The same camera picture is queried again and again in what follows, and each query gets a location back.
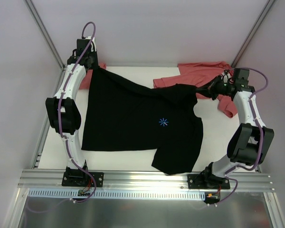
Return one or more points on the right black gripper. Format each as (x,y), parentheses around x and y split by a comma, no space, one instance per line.
(212,87)

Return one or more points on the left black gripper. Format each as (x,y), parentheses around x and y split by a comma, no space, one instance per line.
(92,62)

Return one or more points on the black t shirt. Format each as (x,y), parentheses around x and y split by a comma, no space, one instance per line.
(125,116)

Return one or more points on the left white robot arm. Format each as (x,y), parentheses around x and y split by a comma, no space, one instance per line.
(64,115)

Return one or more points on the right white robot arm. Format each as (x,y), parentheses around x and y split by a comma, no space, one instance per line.
(251,141)

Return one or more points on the folded red t shirt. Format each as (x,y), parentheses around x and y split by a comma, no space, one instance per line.
(85,84)

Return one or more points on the crumpled red t shirt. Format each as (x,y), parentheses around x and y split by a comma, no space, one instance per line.
(199,74)

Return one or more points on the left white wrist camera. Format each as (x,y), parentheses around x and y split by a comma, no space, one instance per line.
(93,45)

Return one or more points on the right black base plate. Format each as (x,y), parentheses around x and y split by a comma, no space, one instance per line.
(199,181)

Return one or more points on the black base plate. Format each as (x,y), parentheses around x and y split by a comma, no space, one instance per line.
(95,179)
(199,181)

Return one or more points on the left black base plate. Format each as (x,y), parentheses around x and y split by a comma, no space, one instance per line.
(95,179)

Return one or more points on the aluminium front rail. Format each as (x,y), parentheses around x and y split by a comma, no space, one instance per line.
(145,180)

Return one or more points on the white slotted cable duct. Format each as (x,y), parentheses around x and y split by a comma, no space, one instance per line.
(117,194)

